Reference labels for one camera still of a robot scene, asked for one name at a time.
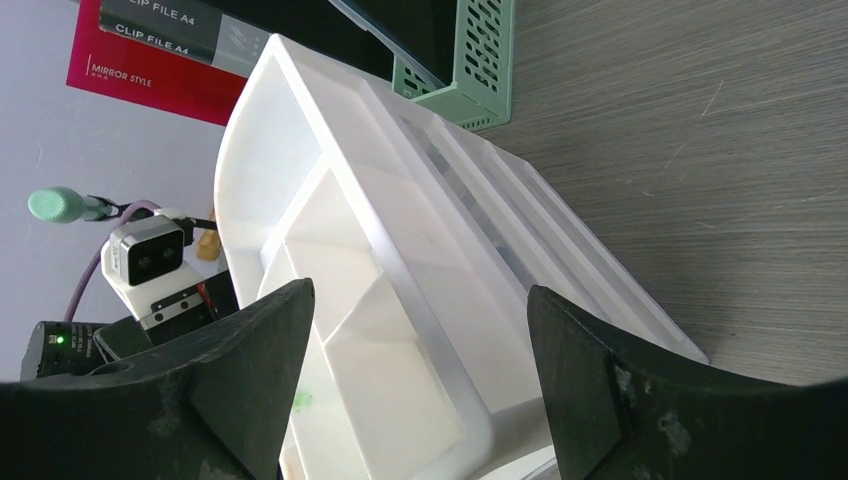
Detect mint green microphone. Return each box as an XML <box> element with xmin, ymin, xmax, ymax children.
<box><xmin>27</xmin><ymin>187</ymin><xmax>125</xmax><ymax>224</ymax></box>

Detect white drawer organizer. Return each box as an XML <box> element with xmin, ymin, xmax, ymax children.
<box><xmin>214</xmin><ymin>35</ymin><xmax>706</xmax><ymax>479</ymax></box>

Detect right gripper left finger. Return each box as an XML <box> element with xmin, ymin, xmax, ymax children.
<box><xmin>1</xmin><ymin>278</ymin><xmax>315</xmax><ymax>479</ymax></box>

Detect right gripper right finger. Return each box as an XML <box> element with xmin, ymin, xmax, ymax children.
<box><xmin>527</xmin><ymin>285</ymin><xmax>847</xmax><ymax>479</ymax></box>

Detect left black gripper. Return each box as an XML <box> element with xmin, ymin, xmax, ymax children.
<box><xmin>148</xmin><ymin>270</ymin><xmax>239</xmax><ymax>345</ymax></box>

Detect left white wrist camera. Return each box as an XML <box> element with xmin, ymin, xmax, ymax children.
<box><xmin>100</xmin><ymin>208</ymin><xmax>202</xmax><ymax>330</ymax></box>

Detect red notebook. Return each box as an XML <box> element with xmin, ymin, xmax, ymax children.
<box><xmin>66</xmin><ymin>1</ymin><xmax>246</xmax><ymax>125</ymax></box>

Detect green file organizer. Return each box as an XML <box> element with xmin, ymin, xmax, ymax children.
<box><xmin>392</xmin><ymin>0</ymin><xmax>516</xmax><ymax>131</ymax></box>

